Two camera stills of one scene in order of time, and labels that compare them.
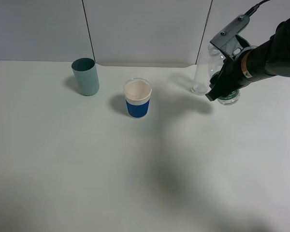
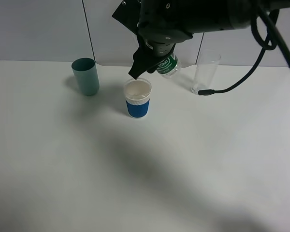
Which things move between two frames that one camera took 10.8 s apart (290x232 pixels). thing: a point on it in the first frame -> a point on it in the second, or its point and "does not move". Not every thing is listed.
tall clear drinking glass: (201, 82) does not move
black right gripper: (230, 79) -> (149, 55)
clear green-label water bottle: (216, 59) -> (170, 68)
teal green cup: (86, 72) does not move
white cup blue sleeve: (137, 92) does not move
